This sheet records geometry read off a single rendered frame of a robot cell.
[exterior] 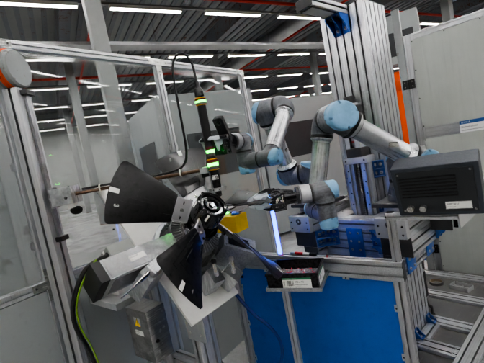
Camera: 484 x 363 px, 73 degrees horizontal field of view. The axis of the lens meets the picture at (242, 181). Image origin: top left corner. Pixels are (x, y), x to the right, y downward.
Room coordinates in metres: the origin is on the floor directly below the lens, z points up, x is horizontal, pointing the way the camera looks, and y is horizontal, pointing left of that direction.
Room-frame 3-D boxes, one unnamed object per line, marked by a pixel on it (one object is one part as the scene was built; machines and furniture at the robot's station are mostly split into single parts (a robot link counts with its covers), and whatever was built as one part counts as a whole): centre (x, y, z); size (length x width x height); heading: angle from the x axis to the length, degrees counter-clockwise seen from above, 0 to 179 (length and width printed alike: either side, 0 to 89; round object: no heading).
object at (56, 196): (1.34, 0.72, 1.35); 0.10 x 0.07 x 0.09; 86
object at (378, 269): (1.51, -0.20, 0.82); 0.90 x 0.04 x 0.08; 51
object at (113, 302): (1.55, 0.60, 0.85); 0.36 x 0.24 x 0.03; 141
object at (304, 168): (1.88, -0.40, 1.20); 0.13 x 0.12 x 0.14; 57
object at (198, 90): (1.30, 0.10, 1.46); 0.04 x 0.04 x 0.46
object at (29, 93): (1.35, 0.78, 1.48); 0.05 x 0.03 x 0.62; 176
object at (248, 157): (1.53, -0.05, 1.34); 0.11 x 0.08 x 0.11; 57
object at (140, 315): (1.33, 0.50, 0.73); 0.15 x 0.09 x 0.22; 51
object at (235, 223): (1.76, 0.10, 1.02); 0.16 x 0.10 x 0.11; 51
